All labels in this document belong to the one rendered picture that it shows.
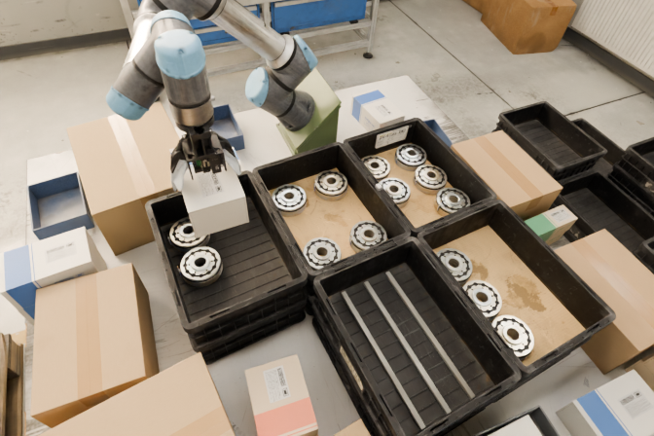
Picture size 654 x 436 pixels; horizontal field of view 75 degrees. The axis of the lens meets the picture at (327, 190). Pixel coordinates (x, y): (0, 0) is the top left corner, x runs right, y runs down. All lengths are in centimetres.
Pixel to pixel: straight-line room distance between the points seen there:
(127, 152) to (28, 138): 179
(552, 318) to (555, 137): 129
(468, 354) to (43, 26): 355
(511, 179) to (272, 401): 97
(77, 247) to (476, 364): 102
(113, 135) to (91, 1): 238
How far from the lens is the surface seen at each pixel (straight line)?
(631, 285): 140
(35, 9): 385
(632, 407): 131
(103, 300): 118
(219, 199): 92
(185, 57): 74
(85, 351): 114
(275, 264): 117
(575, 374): 138
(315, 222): 125
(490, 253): 130
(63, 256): 127
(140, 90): 88
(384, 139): 144
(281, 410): 101
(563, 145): 236
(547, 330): 124
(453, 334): 114
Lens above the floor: 182
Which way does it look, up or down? 48 degrees down
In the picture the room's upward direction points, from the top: 4 degrees clockwise
